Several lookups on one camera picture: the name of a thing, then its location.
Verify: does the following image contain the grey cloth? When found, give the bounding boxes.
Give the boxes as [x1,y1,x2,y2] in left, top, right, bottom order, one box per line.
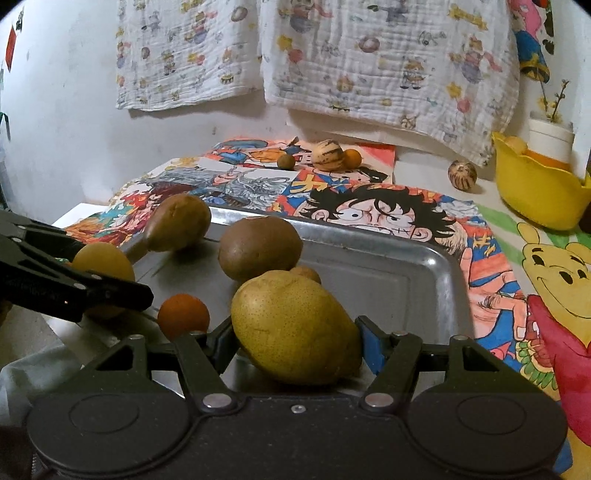
[0,344,93,430]

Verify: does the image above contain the yellow lemon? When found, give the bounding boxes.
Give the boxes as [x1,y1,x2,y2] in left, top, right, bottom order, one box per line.
[71,243,136,320]

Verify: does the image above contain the flowering twig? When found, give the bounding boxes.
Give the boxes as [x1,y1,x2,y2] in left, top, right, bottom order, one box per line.
[538,78,571,123]

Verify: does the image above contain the cartoon wall poster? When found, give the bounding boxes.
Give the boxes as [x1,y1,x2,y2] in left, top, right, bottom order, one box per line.
[505,0,557,84]

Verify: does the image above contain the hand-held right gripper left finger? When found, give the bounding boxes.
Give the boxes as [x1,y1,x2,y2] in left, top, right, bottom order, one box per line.
[85,318,241,412]

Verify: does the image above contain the yellow plastic bowl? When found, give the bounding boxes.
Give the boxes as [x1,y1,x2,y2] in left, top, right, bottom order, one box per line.
[491,131,591,232]

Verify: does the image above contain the spiky-haired cartoon drawing sheet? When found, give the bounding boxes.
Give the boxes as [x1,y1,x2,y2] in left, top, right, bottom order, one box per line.
[277,168,561,402]

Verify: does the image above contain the striped pepino melon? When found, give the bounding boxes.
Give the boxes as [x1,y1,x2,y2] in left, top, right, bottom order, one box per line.
[310,139,344,171]
[448,160,477,191]

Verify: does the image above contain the yellow bear drawing sheet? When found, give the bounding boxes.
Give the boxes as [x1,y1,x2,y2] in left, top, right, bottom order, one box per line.
[471,198,591,476]

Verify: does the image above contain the metal tray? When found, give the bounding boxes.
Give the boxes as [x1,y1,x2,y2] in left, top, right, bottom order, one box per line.
[121,205,476,397]

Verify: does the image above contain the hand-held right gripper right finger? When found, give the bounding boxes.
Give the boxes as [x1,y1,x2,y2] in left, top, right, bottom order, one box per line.
[355,316,514,412]

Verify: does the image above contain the red paper wall sticker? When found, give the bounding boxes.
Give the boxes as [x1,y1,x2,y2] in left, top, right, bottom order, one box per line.
[4,25,18,72]

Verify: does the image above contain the yellow-green pear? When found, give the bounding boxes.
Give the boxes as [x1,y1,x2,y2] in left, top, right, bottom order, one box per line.
[231,270,363,386]

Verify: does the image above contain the brown kiwi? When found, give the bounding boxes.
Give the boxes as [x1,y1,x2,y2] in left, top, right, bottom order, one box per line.
[218,216,304,283]
[145,194,212,252]

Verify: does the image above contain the white jar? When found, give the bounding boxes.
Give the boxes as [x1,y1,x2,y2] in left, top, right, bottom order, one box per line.
[529,117,574,169]

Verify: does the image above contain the white printed muslin cloth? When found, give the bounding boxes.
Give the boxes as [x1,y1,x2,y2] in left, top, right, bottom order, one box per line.
[256,0,520,168]
[115,0,266,113]

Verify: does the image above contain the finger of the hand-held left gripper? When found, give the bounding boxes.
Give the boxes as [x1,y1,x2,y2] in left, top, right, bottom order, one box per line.
[0,251,154,324]
[0,210,82,262]

